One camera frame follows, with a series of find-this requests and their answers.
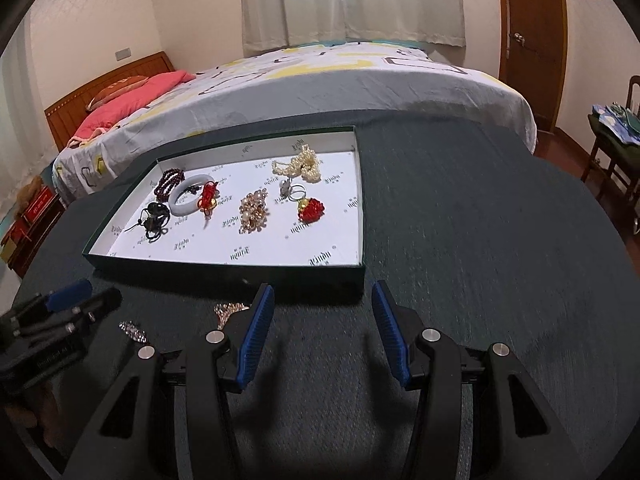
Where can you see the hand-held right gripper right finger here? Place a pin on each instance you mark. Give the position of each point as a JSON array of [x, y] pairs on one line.
[[392, 340]]

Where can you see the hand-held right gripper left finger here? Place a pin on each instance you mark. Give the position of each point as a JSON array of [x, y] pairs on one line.
[[255, 340]]

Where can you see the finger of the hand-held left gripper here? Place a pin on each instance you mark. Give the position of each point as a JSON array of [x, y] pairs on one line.
[[102, 302], [67, 294]]

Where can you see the silver crystal brooch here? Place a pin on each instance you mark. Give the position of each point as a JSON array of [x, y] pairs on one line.
[[133, 331]]

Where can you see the green tray with white lining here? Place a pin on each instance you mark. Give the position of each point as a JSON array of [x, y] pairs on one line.
[[250, 245]]

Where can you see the white jade bangle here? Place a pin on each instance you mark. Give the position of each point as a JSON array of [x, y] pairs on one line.
[[175, 205]]

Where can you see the gold brooch with pearls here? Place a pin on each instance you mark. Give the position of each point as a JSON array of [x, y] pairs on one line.
[[252, 212]]

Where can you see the gold charm with red knot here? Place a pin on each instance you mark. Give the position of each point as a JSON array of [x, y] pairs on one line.
[[311, 209]]

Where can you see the red tassel gold charm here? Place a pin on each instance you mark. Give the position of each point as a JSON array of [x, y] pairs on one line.
[[208, 194]]

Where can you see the person's left hand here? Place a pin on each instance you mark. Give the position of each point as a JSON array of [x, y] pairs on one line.
[[37, 430]]

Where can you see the wooden nightstand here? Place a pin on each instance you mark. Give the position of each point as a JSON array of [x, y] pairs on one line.
[[35, 245]]

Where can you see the red gift box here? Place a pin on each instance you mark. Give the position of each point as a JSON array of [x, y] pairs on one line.
[[9, 246], [39, 206]]

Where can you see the brown teddy bear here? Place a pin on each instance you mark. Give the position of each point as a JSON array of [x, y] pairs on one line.
[[29, 190]]

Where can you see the wooden headboard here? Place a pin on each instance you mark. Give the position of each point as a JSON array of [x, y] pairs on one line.
[[75, 100]]

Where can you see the orange patterned pillow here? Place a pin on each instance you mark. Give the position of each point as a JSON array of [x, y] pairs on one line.
[[117, 91]]

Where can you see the pink pillow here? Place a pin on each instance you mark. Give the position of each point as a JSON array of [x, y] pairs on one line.
[[155, 90]]

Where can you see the bed with patterned sheet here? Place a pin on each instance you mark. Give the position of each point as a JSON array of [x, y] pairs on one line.
[[350, 85]]

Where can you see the wooden chair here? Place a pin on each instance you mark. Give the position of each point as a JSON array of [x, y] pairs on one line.
[[607, 160]]

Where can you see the blue cloth pile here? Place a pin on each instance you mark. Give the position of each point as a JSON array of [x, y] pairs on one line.
[[617, 120]]

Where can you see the wooden door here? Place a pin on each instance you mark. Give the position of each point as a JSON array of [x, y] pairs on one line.
[[532, 35]]

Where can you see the white window curtain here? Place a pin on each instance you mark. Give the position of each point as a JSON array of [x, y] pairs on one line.
[[350, 0]]

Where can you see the wall switch plate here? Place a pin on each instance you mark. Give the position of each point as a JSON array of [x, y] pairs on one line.
[[123, 53]]

